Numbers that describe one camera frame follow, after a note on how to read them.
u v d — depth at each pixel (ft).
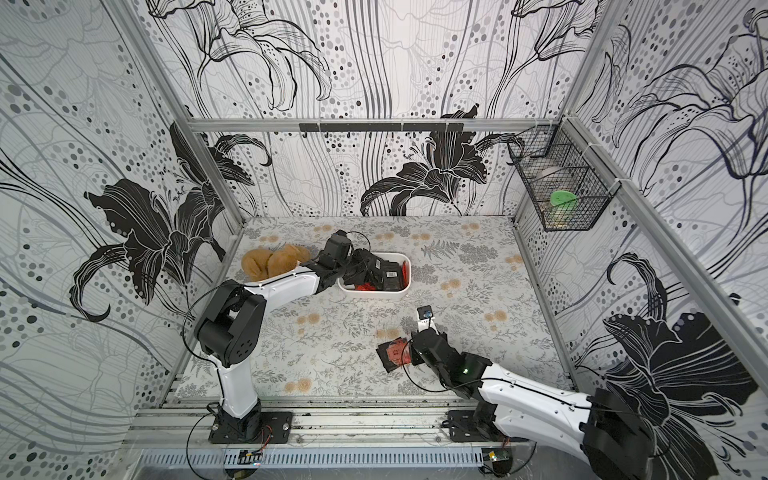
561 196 2.61
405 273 3.16
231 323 1.64
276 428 2.41
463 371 1.90
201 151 3.15
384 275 3.14
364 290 3.11
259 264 3.10
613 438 1.34
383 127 2.97
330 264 2.41
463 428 2.26
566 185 2.62
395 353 2.75
